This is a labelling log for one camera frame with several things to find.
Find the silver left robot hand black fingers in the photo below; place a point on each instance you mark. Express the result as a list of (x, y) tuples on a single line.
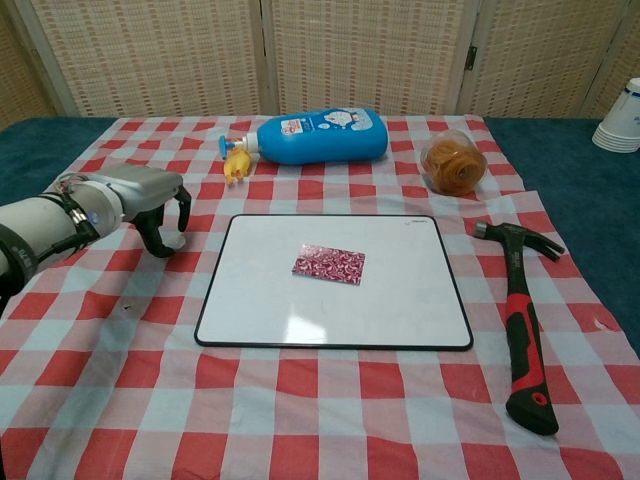
[(142, 190)]

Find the pink patterned small packet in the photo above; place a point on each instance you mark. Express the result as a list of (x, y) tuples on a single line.
[(329, 265)]

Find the yellow rubber chicken toy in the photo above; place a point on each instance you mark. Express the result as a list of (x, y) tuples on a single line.
[(237, 165)]

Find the woven folding screen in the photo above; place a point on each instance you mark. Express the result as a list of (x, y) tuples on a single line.
[(165, 55)]

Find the blue pump bottle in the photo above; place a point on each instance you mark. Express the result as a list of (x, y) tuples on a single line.
[(325, 137)]

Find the red white checkered tablecloth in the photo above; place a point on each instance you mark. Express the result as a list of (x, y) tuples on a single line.
[(125, 390)]

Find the clear jar of rubber bands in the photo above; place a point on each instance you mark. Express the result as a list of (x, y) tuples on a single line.
[(454, 164)]

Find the metal screen hinge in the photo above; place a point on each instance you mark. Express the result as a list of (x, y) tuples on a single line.
[(472, 57)]

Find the black red claw hammer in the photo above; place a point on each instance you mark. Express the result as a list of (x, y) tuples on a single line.
[(520, 300)]

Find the white rectangular board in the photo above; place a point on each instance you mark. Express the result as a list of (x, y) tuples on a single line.
[(330, 315)]

